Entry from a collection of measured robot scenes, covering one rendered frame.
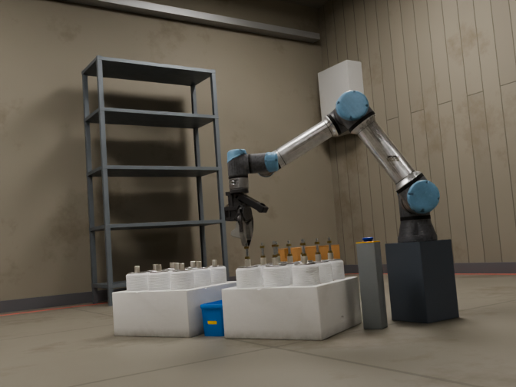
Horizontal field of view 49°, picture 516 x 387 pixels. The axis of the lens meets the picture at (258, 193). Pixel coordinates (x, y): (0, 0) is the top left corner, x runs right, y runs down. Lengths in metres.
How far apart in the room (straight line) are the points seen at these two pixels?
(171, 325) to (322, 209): 3.49
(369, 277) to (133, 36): 3.37
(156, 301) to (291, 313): 0.60
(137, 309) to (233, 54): 3.38
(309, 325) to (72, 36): 3.38
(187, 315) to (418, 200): 0.96
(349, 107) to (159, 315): 1.09
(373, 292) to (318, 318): 0.27
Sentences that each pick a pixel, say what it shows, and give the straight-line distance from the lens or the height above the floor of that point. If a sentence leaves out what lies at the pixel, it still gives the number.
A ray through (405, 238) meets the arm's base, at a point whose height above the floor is 0.32.
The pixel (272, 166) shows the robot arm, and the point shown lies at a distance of 2.14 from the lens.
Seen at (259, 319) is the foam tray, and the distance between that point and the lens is 2.06.
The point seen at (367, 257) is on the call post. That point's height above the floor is 0.26.
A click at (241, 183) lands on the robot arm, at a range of 2.14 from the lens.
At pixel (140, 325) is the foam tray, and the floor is 0.04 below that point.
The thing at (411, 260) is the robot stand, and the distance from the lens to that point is 2.24.
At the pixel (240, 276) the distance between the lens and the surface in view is 2.12.
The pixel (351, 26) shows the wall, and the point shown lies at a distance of 5.70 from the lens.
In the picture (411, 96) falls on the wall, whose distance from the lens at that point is 5.04.
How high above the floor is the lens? 0.33
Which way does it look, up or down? 5 degrees up
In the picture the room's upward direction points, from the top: 4 degrees counter-clockwise
